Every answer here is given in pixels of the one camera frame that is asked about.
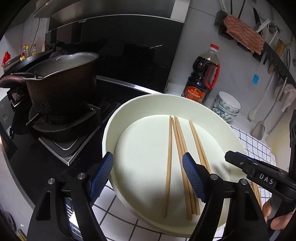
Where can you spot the white plastic basin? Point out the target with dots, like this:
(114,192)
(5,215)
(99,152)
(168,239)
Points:
(143,150)

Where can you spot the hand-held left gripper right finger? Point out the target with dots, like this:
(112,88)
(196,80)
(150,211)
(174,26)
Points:
(194,178)

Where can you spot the wooden spoon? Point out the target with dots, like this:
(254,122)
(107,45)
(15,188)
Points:
(280,47)

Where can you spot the white dish brush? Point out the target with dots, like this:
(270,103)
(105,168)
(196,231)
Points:
(252,114)

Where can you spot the black range hood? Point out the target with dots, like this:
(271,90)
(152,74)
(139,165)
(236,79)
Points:
(129,46)

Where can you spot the black gas stove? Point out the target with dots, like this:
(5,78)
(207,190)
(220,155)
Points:
(57,143)

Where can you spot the beige hanging towel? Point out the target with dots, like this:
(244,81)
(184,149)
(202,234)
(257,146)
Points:
(288,92)

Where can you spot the person's right hand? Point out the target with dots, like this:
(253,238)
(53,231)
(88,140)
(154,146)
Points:
(281,222)

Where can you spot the dark cooking pot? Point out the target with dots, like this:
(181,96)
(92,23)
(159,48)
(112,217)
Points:
(62,88)

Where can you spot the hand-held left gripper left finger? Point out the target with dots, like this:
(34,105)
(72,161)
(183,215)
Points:
(101,176)

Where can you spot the black wall rack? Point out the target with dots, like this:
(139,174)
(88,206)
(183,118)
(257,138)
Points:
(275,60)

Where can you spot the single wooden chopstick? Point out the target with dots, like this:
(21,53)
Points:
(257,194)

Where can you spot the pile of wooden chopsticks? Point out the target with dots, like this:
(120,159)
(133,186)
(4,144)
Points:
(180,139)

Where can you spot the pink striped dishcloth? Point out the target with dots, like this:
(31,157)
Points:
(242,34)

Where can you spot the metal spatula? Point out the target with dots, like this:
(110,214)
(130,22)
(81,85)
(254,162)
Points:
(259,131)

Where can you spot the white blue floral bowl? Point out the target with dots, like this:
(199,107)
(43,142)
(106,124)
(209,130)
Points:
(222,117)
(227,99)
(222,111)

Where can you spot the white black-checked cloth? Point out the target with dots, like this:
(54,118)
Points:
(256,148)

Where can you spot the dark soy sauce bottle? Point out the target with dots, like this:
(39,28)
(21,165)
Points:
(198,90)

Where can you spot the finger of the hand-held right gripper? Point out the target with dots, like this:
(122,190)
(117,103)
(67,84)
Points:
(293,132)
(238,161)

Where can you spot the blue plastic wall hook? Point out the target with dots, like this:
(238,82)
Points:
(256,80)

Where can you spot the dark wok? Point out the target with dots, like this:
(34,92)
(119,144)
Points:
(20,64)

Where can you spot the red ornament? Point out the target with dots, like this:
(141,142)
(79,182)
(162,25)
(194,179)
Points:
(6,57)

